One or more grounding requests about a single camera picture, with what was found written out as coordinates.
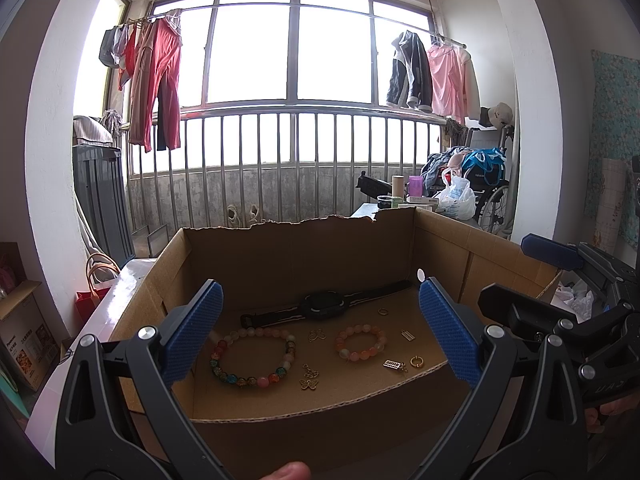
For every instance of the beige pink pants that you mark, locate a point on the beige pink pants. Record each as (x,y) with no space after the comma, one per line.
(142,100)

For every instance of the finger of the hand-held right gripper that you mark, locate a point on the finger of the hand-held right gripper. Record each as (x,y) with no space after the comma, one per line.
(550,254)
(520,305)

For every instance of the pile of clothes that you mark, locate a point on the pile of clothes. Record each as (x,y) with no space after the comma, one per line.
(437,165)

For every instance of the small silver abacus charm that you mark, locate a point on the small silver abacus charm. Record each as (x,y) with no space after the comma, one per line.
(408,335)

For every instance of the pink shirt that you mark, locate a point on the pink shirt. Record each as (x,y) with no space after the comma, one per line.
(450,81)

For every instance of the printed appliance cardboard box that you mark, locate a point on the printed appliance cardboard box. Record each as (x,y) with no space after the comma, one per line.
(26,340)

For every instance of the white blue plastic bag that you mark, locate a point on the white blue plastic bag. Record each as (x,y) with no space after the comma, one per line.
(455,201)

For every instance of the grey metal cabinet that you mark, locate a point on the grey metal cabinet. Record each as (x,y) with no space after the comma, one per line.
(102,200)

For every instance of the metal drying rod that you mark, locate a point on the metal drying rod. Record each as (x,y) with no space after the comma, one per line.
(459,43)

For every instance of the red top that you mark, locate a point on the red top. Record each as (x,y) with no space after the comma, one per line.
(130,55)

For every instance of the metal trays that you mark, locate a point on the metal trays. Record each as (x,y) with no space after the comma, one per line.
(156,241)

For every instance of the dark jacket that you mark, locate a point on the dark jacket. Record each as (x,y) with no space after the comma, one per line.
(419,71)

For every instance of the cardboard tube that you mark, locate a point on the cardboard tube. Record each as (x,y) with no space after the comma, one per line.
(398,186)

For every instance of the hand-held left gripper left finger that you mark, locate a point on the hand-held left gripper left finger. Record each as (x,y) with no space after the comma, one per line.
(192,330)

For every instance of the person's left hand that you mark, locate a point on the person's left hand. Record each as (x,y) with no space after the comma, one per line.
(290,471)

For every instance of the white sack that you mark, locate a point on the white sack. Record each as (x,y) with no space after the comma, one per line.
(90,245)

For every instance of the purple cup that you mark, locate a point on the purple cup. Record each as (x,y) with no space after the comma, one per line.
(417,187)

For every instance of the small white green boxes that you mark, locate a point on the small white green boxes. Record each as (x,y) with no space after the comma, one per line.
(421,201)

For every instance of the folded grey cloth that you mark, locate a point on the folded grey cloth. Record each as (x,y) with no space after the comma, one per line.
(90,132)

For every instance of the gold hoop earring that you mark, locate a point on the gold hoop earring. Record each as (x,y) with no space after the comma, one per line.
(412,361)

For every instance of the white shoe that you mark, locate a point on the white shoe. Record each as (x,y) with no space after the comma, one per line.
(254,213)
(233,214)

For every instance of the dark hat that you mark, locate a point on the dark hat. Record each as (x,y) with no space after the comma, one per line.
(485,117)

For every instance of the red pants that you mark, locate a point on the red pants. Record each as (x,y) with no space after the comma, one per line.
(170,70)

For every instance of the gold abacus charm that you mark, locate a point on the gold abacus charm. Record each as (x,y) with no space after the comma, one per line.
(394,364)

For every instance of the beige cap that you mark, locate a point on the beige cap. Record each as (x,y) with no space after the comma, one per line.
(501,111)

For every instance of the brown cardboard box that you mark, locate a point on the brown cardboard box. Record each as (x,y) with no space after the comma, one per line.
(300,260)

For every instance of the window frame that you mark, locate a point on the window frame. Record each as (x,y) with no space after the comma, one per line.
(295,45)

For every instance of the person's right hand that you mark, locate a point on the person's right hand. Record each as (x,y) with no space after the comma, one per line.
(620,405)

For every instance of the brown hanging cloth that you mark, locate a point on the brown hanging cloth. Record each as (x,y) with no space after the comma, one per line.
(455,133)

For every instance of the black jar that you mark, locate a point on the black jar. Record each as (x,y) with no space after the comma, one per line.
(385,202)

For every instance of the black device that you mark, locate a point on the black device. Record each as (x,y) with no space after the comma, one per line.
(372,186)

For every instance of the gold cloud outline charm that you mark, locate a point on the gold cloud outline charm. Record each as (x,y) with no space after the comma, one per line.
(316,335)

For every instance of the teal metal pot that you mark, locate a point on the teal metal pot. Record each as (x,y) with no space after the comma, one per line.
(10,385)

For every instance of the beige handbag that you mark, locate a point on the beige handbag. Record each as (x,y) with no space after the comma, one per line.
(104,276)

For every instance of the grey garment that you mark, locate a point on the grey garment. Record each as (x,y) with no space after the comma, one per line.
(110,51)

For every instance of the red paper bag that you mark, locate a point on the red paper bag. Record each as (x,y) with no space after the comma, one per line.
(86,304)

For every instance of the striped cloth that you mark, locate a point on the striped cloth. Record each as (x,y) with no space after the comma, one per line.
(111,122)

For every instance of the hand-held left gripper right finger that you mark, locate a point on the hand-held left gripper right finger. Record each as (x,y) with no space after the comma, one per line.
(450,330)

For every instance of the wheelchair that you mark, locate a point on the wheelchair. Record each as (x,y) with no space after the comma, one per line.
(485,136)

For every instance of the grey side table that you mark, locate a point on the grey side table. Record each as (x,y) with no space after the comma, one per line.
(364,211)

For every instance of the gold filigree charm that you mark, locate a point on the gold filigree charm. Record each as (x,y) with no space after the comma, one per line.
(310,372)

